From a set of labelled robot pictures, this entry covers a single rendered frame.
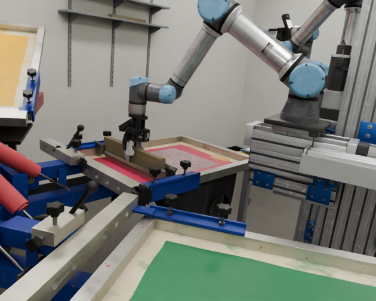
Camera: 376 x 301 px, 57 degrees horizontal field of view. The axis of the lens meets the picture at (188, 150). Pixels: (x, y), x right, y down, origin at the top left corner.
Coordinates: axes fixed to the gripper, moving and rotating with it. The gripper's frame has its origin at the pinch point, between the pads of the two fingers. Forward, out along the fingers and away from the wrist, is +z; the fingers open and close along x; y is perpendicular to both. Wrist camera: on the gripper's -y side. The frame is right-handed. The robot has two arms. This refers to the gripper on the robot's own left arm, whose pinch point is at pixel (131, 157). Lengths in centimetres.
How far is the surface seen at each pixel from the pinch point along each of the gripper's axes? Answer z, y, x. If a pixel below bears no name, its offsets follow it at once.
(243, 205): 38, 14, 76
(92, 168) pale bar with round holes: -2.6, 11.0, -26.1
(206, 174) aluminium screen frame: 2.0, 29.3, 17.8
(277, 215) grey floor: 101, -28, 210
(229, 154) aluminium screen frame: 4, 12, 57
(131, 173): 5.4, 4.9, -3.7
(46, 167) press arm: -3.0, 3.0, -39.5
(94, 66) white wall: -26, -200, 102
